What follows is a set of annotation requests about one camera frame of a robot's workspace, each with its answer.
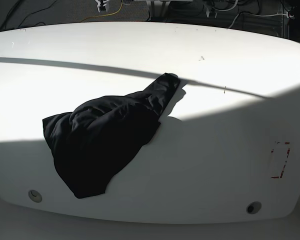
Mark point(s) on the table grommet hole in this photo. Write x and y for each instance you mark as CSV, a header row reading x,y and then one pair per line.
x,y
35,196
253,208

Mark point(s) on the left table grommet hole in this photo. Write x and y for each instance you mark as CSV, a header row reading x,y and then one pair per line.
x,y
35,196

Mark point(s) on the red tape rectangle marking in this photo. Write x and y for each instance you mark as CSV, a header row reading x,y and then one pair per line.
x,y
278,159

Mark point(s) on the black t-shirt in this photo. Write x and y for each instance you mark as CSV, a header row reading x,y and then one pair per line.
x,y
93,143

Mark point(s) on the right table grommet hole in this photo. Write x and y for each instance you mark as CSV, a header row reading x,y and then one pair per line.
x,y
253,208

